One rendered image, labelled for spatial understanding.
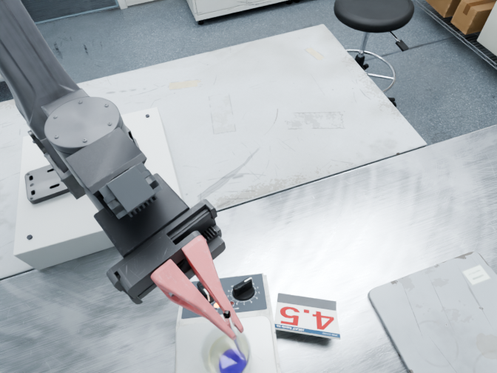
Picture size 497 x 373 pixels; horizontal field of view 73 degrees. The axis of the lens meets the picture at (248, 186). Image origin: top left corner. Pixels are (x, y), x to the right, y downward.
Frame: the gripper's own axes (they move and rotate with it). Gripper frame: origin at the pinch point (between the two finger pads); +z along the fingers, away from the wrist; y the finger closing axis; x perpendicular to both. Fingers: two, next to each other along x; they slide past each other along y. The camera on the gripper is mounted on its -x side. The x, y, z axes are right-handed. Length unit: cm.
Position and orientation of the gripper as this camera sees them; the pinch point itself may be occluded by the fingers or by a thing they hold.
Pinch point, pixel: (231, 326)
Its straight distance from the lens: 29.0
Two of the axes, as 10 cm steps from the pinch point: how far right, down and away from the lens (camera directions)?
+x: 0.4, 5.5, 8.4
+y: 7.4, -5.7, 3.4
